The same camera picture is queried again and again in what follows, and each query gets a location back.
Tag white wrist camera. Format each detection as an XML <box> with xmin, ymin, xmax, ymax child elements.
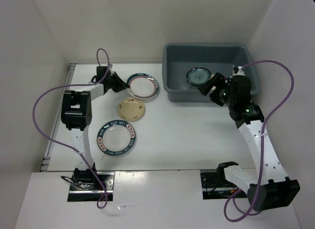
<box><xmin>108</xmin><ymin>63</ymin><xmax>115</xmax><ymax>75</ymax></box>
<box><xmin>233</xmin><ymin>66</ymin><xmax>245</xmax><ymax>76</ymax></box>

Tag aluminium table edge rail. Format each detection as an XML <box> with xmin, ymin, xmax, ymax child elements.
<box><xmin>39</xmin><ymin>63</ymin><xmax>77</xmax><ymax>172</ymax></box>

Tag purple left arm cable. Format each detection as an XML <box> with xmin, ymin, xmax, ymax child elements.
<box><xmin>32</xmin><ymin>48</ymin><xmax>114</xmax><ymax>209</ymax></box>

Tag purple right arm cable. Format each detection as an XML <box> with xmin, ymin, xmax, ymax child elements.
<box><xmin>223</xmin><ymin>60</ymin><xmax>295</xmax><ymax>222</ymax></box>

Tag blue green patterned plate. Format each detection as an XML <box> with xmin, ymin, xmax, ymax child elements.
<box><xmin>187</xmin><ymin>67</ymin><xmax>212</xmax><ymax>86</ymax></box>

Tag cream plate small motifs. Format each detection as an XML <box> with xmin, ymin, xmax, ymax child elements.
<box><xmin>117</xmin><ymin>98</ymin><xmax>145</xmax><ymax>121</ymax></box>

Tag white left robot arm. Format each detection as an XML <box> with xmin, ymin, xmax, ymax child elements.
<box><xmin>61</xmin><ymin>65</ymin><xmax>129</xmax><ymax>190</ymax></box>

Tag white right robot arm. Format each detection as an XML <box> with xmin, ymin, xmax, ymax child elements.
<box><xmin>198</xmin><ymin>71</ymin><xmax>300</xmax><ymax>212</ymax></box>

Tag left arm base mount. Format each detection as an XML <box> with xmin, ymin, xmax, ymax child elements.
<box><xmin>61</xmin><ymin>171</ymin><xmax>115</xmax><ymax>202</ymax></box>

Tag clear plastic cup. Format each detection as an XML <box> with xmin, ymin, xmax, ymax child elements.
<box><xmin>179</xmin><ymin>78</ymin><xmax>191</xmax><ymax>90</ymax></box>

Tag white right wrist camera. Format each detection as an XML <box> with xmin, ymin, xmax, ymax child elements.
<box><xmin>233</xmin><ymin>66</ymin><xmax>245</xmax><ymax>76</ymax></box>

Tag white plate dark green rim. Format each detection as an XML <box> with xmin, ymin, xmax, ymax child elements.
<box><xmin>96</xmin><ymin>120</ymin><xmax>136</xmax><ymax>157</ymax></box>

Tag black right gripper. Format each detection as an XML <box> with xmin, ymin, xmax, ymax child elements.
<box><xmin>197</xmin><ymin>72</ymin><xmax>236</xmax><ymax>106</ymax></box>

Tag grey plastic bin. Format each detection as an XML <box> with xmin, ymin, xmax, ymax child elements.
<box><xmin>162</xmin><ymin>43</ymin><xmax>253</xmax><ymax>102</ymax></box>

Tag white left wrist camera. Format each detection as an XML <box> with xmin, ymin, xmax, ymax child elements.
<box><xmin>108</xmin><ymin>63</ymin><xmax>115</xmax><ymax>75</ymax></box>

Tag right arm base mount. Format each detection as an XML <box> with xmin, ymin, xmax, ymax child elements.
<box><xmin>200</xmin><ymin>169</ymin><xmax>238</xmax><ymax>200</ymax></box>

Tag white plate red teal rim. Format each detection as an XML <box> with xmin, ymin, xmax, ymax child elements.
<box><xmin>127</xmin><ymin>73</ymin><xmax>160</xmax><ymax>100</ymax></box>

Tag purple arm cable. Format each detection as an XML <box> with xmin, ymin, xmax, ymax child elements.
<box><xmin>32</xmin><ymin>48</ymin><xmax>114</xmax><ymax>209</ymax></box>
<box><xmin>223</xmin><ymin>60</ymin><xmax>295</xmax><ymax>222</ymax></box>

